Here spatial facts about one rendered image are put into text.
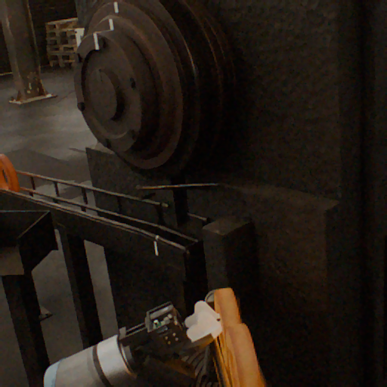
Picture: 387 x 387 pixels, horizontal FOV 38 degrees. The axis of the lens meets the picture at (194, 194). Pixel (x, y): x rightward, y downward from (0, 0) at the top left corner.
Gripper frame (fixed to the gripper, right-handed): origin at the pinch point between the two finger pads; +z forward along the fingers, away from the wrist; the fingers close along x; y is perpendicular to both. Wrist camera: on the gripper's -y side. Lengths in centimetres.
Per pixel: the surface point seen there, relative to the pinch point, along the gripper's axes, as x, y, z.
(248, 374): -21.6, 3.9, 1.2
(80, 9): 91, 62, -6
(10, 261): 68, 6, -58
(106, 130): 44, 35, -10
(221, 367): -9.9, -1.8, -3.9
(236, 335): -16.0, 7.3, 1.7
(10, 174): 129, 18, -64
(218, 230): 24.9, 6.5, 5.0
